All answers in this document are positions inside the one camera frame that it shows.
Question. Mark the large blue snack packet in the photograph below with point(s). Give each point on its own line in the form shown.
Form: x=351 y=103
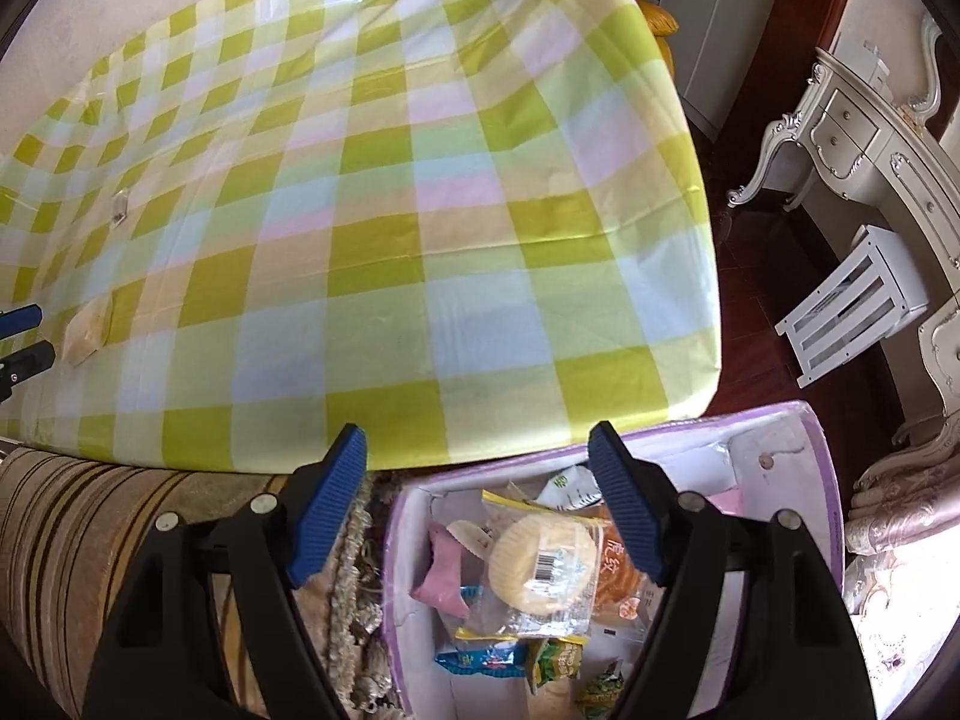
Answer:
x=472 y=660

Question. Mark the white ornate dresser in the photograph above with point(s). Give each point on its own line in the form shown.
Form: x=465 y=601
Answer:
x=847 y=135

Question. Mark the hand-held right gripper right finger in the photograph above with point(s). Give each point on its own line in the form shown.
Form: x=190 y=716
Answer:
x=630 y=510

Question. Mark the cake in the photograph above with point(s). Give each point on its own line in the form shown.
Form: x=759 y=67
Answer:
x=525 y=547

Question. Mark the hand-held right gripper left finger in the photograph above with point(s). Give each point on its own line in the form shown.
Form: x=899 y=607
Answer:
x=330 y=510

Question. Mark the pale pastry clear packet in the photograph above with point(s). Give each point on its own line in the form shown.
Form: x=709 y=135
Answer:
x=465 y=536

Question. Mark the small white box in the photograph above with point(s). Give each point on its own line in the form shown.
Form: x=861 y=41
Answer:
x=862 y=58

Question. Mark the white slatted stool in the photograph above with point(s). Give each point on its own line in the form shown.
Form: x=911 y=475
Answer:
x=862 y=292

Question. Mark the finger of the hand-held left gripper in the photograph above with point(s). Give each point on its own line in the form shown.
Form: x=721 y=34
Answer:
x=26 y=361
x=21 y=320

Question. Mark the green and white snack packet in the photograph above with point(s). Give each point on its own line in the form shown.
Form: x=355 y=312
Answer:
x=566 y=487

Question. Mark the small clear stick packet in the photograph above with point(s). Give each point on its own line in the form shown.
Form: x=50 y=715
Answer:
x=118 y=208

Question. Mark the yellow leather seat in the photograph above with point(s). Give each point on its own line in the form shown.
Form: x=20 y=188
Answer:
x=660 y=26

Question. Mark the striped brown cushion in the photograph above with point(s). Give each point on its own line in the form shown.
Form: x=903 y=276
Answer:
x=60 y=525

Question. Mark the beaded fringe trim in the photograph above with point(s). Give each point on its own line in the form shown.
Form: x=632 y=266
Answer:
x=352 y=615

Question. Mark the cream pastry packet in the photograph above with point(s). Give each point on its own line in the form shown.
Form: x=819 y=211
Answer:
x=86 y=334

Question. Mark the green checked tablecloth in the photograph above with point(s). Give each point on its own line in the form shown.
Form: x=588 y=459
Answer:
x=375 y=240

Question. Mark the white cabinet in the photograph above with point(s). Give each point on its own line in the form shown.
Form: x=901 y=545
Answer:
x=720 y=30

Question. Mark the purple and white box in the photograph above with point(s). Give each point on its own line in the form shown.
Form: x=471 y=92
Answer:
x=780 y=480

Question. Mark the pink snack packet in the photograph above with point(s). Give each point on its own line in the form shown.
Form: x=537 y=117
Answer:
x=442 y=577

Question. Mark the round bread clear packet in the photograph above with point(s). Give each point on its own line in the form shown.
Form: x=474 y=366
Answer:
x=615 y=577

